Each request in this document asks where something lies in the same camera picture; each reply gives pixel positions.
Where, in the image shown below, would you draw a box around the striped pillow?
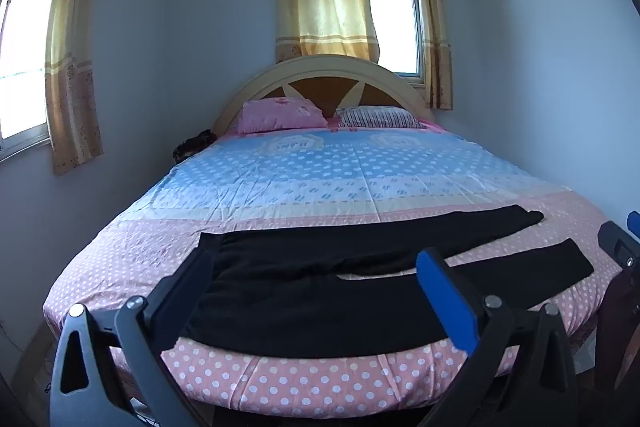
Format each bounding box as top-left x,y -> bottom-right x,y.
336,105 -> 428,130

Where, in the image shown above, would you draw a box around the black pants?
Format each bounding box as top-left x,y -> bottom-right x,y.
177,204 -> 596,360

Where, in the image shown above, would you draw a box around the narrow yellow curtain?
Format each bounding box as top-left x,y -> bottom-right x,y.
406,0 -> 455,112

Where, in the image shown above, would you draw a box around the wooden bed headboard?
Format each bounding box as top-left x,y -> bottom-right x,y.
212,54 -> 435,135

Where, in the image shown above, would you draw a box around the side wall window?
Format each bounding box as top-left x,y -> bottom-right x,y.
0,0 -> 76,164

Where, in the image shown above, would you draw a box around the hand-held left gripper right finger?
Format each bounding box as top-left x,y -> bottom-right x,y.
415,248 -> 578,427

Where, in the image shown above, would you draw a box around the pink pillow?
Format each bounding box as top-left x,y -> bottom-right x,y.
236,97 -> 329,135

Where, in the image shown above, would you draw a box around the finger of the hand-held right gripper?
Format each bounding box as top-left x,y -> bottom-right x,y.
597,212 -> 640,269

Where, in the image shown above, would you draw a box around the polka dot bed sheet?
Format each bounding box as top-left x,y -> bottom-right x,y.
42,117 -> 623,408

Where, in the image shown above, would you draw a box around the long yellow curtain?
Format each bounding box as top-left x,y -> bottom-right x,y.
44,0 -> 117,176

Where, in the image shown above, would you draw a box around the dark bag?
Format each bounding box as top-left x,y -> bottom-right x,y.
173,130 -> 217,160

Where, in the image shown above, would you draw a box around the window behind headboard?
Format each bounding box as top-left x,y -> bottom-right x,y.
361,0 -> 426,84

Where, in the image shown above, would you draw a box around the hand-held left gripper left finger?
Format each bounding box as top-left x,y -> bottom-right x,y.
50,250 -> 216,427

